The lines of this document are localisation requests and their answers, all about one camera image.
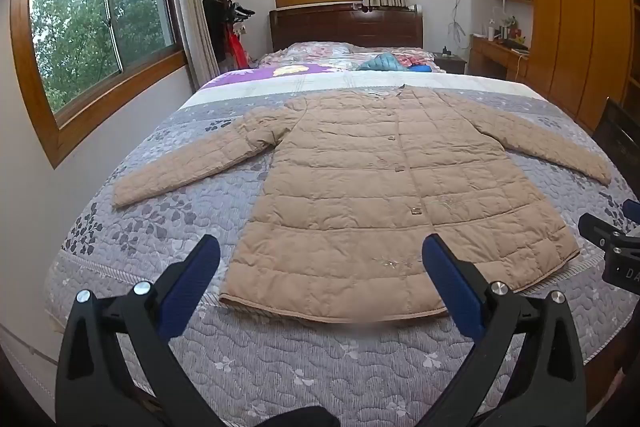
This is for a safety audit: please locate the wooden wardrobe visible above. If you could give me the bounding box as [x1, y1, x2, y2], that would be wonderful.
[465, 0, 640, 132]

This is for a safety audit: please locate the teal puffer jacket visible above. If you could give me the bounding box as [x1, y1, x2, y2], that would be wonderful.
[359, 53, 416, 72]

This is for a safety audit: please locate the dark wooden chair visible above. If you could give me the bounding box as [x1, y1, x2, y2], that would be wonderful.
[592, 97, 640, 202]

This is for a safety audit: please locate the beige quilted jacket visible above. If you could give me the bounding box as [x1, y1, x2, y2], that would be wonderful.
[114, 84, 613, 324]

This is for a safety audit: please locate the wooden desk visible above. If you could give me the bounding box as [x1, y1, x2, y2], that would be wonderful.
[467, 34, 531, 82]

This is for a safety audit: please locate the dark wooden nightstand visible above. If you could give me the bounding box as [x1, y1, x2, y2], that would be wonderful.
[430, 52, 468, 75]

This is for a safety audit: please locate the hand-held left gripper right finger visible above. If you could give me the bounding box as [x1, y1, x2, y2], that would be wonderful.
[421, 234, 586, 427]

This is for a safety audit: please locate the pink floral quilt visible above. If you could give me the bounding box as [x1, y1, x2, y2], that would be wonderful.
[260, 41, 446, 75]

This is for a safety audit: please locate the bed with grey floral quilt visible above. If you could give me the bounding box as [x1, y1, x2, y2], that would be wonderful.
[44, 72, 640, 427]

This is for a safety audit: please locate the dark wooden headboard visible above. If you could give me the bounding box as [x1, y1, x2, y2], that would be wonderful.
[269, 4, 425, 52]

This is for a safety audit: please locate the black hanging coat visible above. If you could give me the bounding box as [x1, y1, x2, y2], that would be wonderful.
[202, 0, 236, 70]

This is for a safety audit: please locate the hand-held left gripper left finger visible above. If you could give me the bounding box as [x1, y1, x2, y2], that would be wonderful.
[55, 234, 236, 427]

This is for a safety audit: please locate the purple flower blanket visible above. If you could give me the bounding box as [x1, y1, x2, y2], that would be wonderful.
[200, 62, 361, 90]

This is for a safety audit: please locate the red hanging cloth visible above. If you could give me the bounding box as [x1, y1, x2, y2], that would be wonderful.
[225, 24, 250, 70]

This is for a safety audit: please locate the large wooden frame window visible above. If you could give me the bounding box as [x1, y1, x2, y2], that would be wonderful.
[10, 0, 188, 168]

